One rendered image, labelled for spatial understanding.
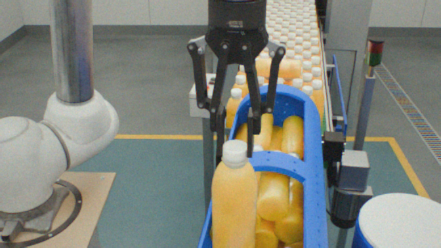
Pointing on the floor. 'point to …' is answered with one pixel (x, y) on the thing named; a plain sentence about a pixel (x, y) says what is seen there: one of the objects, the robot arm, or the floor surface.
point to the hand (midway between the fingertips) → (235, 132)
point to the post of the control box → (208, 161)
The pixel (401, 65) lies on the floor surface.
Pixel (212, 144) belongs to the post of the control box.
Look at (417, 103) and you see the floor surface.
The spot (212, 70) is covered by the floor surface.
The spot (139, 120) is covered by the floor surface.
